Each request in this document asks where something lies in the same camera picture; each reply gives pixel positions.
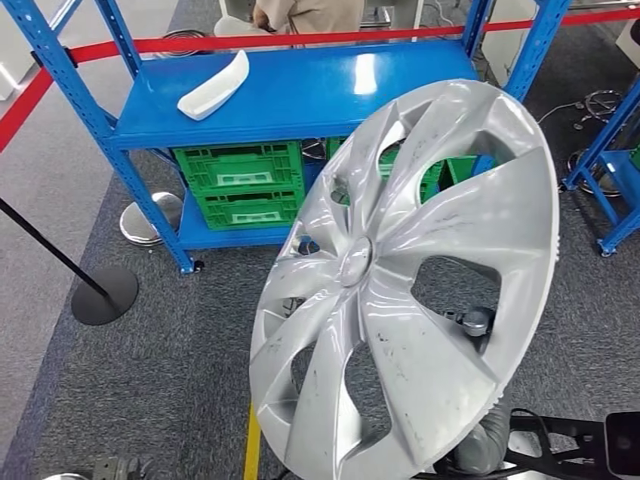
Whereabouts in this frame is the black stanchion post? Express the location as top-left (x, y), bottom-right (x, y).
top-left (0, 195), bottom-right (140, 327)

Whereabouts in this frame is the white board panel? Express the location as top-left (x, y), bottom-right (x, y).
top-left (481, 0), bottom-right (540, 89)

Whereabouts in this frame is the chrome stanchion post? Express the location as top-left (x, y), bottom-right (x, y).
top-left (50, 0), bottom-right (184, 248)

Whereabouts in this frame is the person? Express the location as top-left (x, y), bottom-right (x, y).
top-left (214, 0), bottom-right (367, 38)

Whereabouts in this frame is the silver wheel hubcap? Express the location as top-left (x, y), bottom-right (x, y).
top-left (248, 78), bottom-right (560, 480)

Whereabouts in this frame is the white floor cable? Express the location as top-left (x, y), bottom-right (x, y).
top-left (537, 99), bottom-right (583, 126)

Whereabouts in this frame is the white plastic trim part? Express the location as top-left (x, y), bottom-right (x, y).
top-left (176, 49), bottom-right (251, 123)

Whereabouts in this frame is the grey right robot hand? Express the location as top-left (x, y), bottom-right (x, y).
top-left (444, 305), bottom-right (497, 356)

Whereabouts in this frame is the blue steel shelf rack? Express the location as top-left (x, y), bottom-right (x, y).
top-left (562, 78), bottom-right (640, 258)
top-left (0, 0), bottom-right (574, 276)

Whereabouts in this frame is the chrome chair base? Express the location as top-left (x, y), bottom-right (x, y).
top-left (567, 148), bottom-right (622, 199)
top-left (574, 87), bottom-right (627, 130)

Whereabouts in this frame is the yellow floor tape square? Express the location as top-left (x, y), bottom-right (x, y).
top-left (242, 402), bottom-right (263, 480)

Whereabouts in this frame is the red barrier belt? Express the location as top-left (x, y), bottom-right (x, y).
top-left (0, 6), bottom-right (640, 155)

